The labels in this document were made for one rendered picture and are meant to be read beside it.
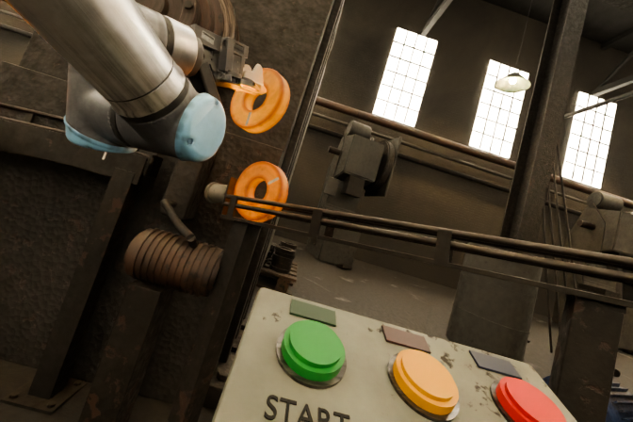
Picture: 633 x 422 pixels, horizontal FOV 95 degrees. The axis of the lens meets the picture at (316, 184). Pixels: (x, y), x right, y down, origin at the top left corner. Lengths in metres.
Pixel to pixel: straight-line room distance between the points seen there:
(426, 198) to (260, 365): 7.62
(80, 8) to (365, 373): 0.34
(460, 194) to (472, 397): 7.98
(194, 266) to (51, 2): 0.59
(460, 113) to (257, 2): 7.65
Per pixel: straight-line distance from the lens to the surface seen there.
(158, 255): 0.80
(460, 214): 8.18
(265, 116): 0.67
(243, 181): 0.79
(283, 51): 1.20
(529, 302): 3.01
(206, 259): 0.78
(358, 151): 5.16
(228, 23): 1.09
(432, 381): 0.23
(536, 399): 0.28
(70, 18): 0.33
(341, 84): 7.77
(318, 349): 0.20
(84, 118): 0.51
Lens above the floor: 0.68
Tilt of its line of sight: 6 degrees up
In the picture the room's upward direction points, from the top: 17 degrees clockwise
